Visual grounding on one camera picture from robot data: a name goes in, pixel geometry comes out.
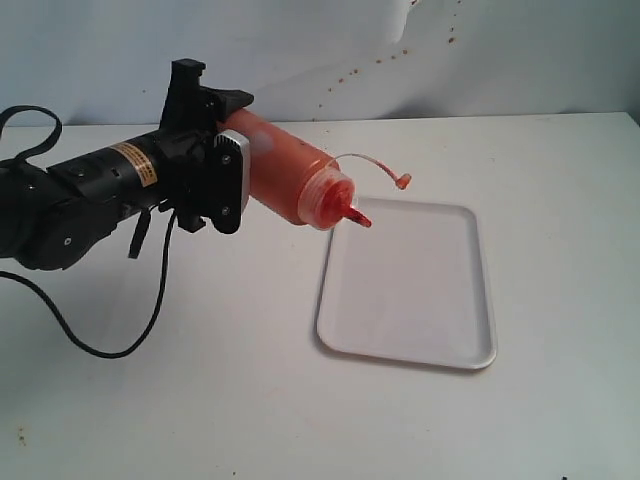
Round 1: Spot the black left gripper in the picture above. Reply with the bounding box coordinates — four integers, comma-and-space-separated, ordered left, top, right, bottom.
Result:
157, 59, 253, 233

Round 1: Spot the red sauce squeeze bottle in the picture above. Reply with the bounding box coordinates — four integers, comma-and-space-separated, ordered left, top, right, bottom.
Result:
219, 108, 414, 231

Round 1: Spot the black left camera cable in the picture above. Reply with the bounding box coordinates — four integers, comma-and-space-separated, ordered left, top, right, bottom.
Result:
0, 104, 176, 359

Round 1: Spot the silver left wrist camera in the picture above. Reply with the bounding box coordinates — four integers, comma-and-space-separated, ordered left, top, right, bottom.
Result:
204, 129, 251, 234

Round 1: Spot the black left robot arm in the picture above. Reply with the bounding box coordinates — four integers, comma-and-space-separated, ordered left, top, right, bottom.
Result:
1, 59, 254, 271

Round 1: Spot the white rectangular plastic tray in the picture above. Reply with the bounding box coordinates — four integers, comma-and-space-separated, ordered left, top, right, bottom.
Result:
316, 197, 497, 371

